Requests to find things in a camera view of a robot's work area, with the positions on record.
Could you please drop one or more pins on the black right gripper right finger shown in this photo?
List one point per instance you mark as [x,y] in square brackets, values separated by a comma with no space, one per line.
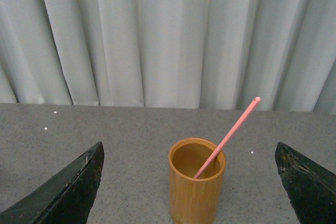
[309,186]

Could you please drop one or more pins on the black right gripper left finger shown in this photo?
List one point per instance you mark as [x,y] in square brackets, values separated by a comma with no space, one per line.
[67,197]

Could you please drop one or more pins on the pink chopstick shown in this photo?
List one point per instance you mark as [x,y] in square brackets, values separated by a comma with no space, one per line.
[242,119]

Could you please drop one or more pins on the bamboo chopstick holder cup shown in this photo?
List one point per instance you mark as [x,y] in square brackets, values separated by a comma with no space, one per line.
[194,200]

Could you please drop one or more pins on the white pleated curtain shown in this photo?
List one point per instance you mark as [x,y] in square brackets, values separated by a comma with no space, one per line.
[214,54]

